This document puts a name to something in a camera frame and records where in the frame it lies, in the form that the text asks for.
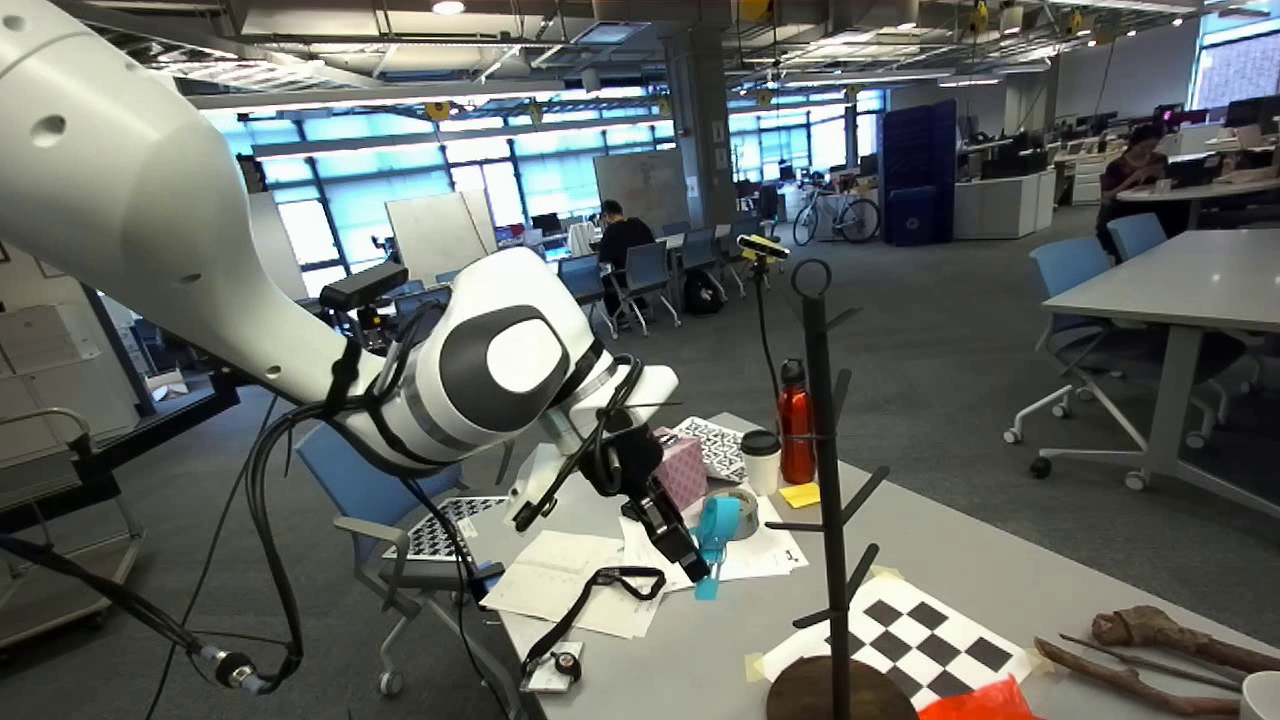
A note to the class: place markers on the black and white marker board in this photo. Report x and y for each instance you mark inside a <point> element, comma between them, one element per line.
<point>722,448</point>

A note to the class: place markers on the grey table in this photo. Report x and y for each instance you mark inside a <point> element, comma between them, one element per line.
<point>1180,280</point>

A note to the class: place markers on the black backpack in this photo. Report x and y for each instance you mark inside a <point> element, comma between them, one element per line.
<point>704,293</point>

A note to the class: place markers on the yellow sticky note pad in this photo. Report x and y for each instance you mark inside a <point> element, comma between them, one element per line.
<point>800,495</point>

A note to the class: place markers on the thin brown stick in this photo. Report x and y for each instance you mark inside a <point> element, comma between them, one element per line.
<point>1150,662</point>

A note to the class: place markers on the camera on mount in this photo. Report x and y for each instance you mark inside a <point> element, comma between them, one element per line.
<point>362,285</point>

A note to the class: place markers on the camera on tripod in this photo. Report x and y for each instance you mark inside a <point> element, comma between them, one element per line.
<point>763,248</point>

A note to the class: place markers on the person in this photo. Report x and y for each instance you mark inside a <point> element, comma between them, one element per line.
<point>1130,175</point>
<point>622,245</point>

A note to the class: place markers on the white cup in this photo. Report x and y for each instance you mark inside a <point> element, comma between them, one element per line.
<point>1264,698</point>

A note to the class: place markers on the red plastic bag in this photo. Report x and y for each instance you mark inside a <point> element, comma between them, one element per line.
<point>975,702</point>

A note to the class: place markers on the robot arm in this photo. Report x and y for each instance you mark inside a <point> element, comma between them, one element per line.
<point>120,190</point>

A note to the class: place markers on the thick brown wooden branch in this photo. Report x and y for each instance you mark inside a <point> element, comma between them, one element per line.
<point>1160,632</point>

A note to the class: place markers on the blue plastic tape dispenser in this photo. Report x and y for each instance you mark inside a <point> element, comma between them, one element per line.
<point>717,535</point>

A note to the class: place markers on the red metal bottle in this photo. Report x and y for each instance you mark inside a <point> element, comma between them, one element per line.
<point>796,430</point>

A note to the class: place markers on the long brown wooden branch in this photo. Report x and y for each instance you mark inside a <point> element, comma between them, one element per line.
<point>1120,680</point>

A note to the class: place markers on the pink tissue box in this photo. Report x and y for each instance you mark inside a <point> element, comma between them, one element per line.
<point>684,470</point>

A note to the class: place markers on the blue partition screen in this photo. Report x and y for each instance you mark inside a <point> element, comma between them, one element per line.
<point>918,170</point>

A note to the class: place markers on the black mug tree stand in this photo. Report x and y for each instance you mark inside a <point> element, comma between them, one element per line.
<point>822,420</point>

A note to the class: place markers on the row of grey office chairs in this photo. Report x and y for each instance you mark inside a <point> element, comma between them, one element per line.
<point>690,250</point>

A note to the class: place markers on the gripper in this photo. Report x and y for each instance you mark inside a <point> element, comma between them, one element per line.
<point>630,460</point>

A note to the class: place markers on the whiteboard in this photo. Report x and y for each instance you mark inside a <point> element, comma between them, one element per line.
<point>437,235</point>
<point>642,190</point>

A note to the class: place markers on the bicycle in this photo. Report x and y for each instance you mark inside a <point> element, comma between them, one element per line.
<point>838,215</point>

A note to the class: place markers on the paper cup with black lid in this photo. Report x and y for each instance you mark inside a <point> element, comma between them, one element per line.
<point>762,465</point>

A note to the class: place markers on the blue office chair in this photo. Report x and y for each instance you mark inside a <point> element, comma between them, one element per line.
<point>1075,300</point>
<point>350,480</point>
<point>1136,235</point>

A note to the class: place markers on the metal cart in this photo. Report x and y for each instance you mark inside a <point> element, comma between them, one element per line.
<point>60,560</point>

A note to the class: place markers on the dotted calibration board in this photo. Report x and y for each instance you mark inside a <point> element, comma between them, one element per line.
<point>440,530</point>

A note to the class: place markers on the checkerboard paper sheet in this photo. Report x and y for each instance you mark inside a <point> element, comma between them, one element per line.
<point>930,640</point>

